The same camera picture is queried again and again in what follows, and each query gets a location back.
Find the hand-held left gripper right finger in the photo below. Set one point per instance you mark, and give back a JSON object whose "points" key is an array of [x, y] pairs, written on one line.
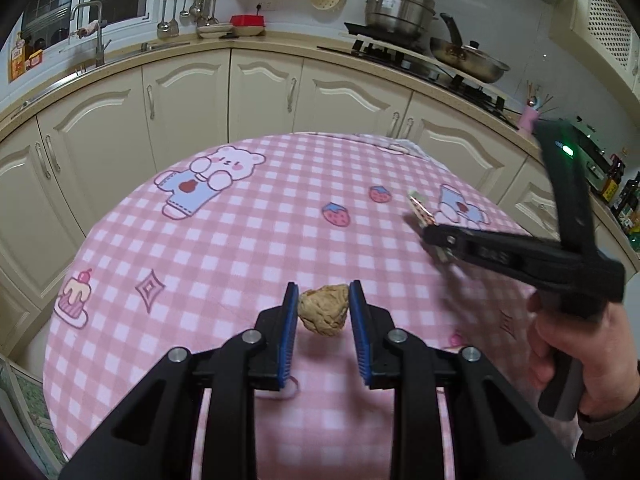
{"points": [[357, 330]]}

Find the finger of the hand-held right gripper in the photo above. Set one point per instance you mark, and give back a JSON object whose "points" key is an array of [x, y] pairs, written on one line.
{"points": [[445, 239]]}

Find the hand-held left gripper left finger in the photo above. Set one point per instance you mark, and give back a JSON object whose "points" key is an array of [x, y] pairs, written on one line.
{"points": [[287, 335]]}

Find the green and white wrapper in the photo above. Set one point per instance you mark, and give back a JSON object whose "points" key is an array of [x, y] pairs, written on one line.
{"points": [[422, 211]]}

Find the brown walnut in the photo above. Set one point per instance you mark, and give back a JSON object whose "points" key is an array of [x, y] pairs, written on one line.
{"points": [[324, 310]]}

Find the person's right forearm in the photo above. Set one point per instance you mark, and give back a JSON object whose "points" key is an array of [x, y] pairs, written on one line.
{"points": [[610, 450]]}

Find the person's right hand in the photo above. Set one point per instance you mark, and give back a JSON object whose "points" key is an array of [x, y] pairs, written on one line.
{"points": [[612, 360]]}

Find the dark sauce bottle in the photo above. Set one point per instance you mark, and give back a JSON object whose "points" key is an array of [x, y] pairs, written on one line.
{"points": [[611, 185]]}

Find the white cloth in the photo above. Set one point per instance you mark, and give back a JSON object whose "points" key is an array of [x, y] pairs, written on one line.
{"points": [[407, 146]]}

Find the green rice cooker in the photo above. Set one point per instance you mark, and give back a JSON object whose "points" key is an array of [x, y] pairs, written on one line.
{"points": [[595, 150]]}

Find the pink checkered tablecloth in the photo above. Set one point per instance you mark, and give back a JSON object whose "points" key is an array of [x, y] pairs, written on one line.
{"points": [[250, 220]]}

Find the pink utensil holder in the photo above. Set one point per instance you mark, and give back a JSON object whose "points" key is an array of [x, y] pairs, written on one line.
{"points": [[529, 117]]}

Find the black gas cooktop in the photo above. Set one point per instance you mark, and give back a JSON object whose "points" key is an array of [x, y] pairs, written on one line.
{"points": [[425, 72]]}

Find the steel wok with lid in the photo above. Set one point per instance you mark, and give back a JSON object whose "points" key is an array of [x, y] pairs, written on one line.
{"points": [[470, 60]]}

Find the black griddle pan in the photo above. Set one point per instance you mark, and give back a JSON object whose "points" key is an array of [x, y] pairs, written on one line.
{"points": [[380, 32]]}

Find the steel steamer pot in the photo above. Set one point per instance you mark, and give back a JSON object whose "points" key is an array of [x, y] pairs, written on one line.
{"points": [[400, 7]]}

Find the green patterned cushion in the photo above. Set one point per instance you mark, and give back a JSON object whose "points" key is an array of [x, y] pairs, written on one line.
{"points": [[20, 400]]}

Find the red lidded container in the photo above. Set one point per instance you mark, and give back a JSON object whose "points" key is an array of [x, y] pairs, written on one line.
{"points": [[247, 20]]}

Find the stacked bowls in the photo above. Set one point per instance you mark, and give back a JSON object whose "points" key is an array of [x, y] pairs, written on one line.
{"points": [[215, 31]]}

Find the steel kitchen sink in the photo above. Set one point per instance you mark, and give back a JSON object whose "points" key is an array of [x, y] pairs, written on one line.
{"points": [[167, 46]]}

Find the steel kitchen faucet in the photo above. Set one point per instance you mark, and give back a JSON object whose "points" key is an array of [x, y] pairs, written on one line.
{"points": [[97, 35]]}

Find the small red packet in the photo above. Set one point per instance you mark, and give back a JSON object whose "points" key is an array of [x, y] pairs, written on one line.
{"points": [[34, 60]]}

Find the yellow seasoning box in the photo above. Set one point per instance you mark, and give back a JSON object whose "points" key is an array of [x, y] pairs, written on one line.
{"points": [[17, 57]]}

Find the cream lattice wall cabinet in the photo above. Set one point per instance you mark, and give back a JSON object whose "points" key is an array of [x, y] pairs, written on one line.
{"points": [[610, 30]]}

